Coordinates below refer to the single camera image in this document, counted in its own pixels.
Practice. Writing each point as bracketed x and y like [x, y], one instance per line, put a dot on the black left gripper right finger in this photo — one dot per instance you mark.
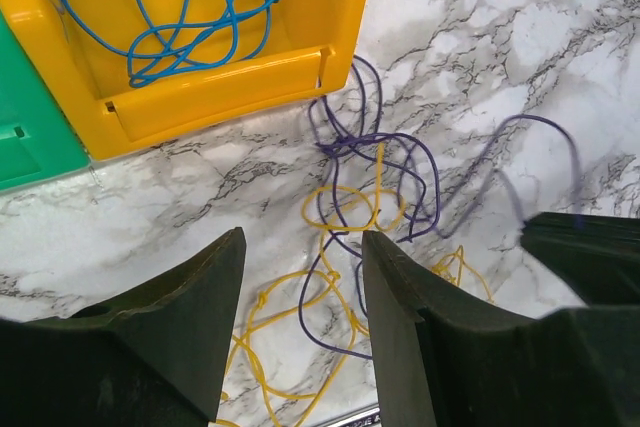
[443, 357]

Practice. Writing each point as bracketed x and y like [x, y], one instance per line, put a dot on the orange plastic bin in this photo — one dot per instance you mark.
[129, 74]

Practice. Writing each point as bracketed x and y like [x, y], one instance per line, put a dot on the small open-end wrench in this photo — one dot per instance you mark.
[366, 418]

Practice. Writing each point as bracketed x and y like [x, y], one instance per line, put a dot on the green plastic bin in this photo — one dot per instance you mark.
[37, 143]

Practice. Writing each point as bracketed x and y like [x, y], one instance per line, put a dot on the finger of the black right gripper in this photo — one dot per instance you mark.
[596, 256]

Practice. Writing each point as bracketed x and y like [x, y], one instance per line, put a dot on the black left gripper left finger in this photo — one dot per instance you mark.
[154, 355]

